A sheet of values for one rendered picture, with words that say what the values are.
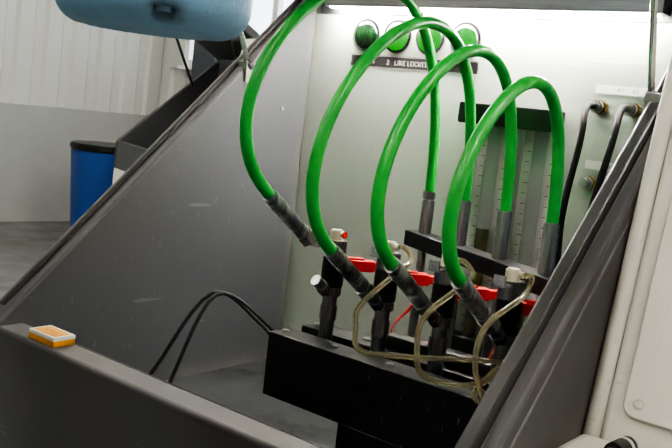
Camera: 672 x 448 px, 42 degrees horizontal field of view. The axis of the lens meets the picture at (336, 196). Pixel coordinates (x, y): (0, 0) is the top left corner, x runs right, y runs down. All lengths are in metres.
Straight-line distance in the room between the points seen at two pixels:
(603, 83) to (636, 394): 0.47
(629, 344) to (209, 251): 0.70
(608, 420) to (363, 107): 0.70
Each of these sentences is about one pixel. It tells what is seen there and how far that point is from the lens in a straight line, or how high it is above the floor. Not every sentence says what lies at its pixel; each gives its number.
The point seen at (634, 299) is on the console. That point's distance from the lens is 0.91.
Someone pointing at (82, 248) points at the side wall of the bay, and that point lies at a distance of 1.22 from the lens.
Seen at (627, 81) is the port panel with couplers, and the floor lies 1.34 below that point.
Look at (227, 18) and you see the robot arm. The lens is 0.33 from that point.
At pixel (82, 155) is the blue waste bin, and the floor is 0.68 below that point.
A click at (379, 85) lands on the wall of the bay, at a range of 1.40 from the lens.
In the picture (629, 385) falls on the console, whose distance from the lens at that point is 0.90.
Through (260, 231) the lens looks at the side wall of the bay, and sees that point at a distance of 1.44.
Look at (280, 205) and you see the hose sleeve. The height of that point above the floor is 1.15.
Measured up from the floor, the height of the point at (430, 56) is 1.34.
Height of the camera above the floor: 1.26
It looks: 6 degrees down
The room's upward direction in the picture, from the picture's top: 6 degrees clockwise
